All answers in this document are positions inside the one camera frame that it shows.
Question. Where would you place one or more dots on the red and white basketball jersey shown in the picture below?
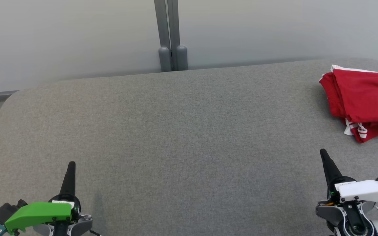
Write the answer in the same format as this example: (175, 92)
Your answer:
(363, 98)

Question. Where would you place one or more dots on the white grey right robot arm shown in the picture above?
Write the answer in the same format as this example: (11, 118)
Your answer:
(349, 219)

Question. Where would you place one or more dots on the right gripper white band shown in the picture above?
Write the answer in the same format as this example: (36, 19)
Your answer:
(366, 190)

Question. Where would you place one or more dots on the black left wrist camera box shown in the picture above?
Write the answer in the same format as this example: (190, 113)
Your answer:
(7, 211)

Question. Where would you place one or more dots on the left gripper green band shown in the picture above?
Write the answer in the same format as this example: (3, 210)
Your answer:
(38, 214)

